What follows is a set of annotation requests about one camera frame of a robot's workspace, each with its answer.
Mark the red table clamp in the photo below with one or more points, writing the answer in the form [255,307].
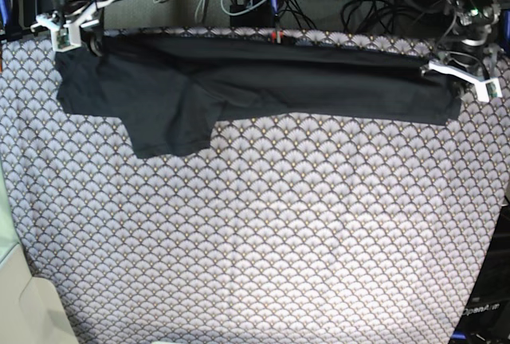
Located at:
[277,36]

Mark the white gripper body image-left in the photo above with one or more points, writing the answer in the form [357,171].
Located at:
[65,29]

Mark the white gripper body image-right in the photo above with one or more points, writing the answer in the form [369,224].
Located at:
[478,71]

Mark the fan-patterned table cloth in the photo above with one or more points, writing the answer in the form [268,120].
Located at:
[289,229]

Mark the blue clamp right edge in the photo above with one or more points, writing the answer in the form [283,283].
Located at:
[504,32]

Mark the blue clamp edge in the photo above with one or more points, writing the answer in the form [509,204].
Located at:
[504,32]
[5,13]

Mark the blue clamp left edge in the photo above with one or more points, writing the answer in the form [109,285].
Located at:
[5,13]

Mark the beige plastic bin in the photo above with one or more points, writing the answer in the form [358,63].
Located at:
[31,309]

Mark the dark grey T-shirt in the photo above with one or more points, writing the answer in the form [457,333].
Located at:
[170,91]

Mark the black OpenArm case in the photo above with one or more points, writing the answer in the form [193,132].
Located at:
[486,316]

